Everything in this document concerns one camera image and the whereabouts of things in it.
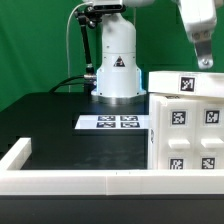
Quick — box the black cables bundle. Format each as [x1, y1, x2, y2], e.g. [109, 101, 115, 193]
[48, 75, 98, 94]

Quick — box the white cabinet door panel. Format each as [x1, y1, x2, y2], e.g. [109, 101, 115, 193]
[158, 99, 196, 170]
[196, 100, 224, 170]

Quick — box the white U-shaped workspace frame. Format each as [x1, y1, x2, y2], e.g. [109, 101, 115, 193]
[0, 138, 224, 196]

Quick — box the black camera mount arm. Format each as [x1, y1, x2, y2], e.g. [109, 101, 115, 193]
[74, 10, 98, 80]

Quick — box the white cable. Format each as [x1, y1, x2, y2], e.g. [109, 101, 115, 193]
[65, 2, 88, 94]

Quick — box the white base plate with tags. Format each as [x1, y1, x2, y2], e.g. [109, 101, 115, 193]
[75, 115, 149, 130]

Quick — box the gripper finger with silver tip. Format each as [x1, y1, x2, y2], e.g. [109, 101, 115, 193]
[194, 40, 213, 69]

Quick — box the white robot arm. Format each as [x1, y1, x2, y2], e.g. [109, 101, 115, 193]
[90, 0, 224, 104]

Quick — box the white cabinet body box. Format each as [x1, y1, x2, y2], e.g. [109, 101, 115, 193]
[148, 94, 224, 169]

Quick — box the white cabinet top block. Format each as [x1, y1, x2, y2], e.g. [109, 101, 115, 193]
[148, 71, 224, 98]

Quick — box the black camera bar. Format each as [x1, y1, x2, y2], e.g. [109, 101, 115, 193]
[88, 4, 126, 13]

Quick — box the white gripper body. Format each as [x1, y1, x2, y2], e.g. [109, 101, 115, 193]
[177, 0, 217, 42]

